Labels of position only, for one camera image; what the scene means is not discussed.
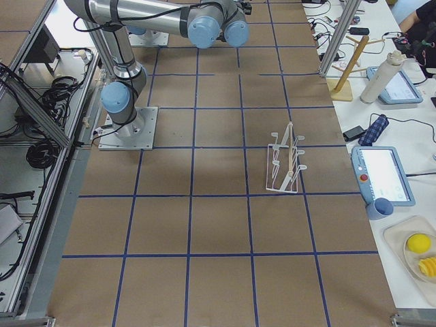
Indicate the white wire cup rack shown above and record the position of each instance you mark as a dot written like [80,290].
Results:
[282,165]

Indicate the aluminium frame post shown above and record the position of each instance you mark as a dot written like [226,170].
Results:
[348,13]

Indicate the blue teach pendant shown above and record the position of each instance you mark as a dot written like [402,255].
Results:
[400,90]
[380,174]

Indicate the yellow lemon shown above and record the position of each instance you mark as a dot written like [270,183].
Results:
[419,243]

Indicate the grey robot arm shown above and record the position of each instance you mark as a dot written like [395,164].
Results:
[202,23]

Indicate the plaid folded umbrella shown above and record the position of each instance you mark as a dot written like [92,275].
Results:
[374,131]

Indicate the white cylindrical bottle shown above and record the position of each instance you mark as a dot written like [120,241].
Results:
[383,75]

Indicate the cream tray with plate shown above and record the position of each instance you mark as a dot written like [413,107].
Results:
[397,236]

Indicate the blue round cup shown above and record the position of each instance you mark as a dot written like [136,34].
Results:
[379,209]

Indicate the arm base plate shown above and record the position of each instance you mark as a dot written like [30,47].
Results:
[138,135]
[150,39]

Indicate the sliced yellow fruit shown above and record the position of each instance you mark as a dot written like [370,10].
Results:
[427,266]

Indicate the wooden mug tree stand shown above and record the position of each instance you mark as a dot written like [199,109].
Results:
[341,90]

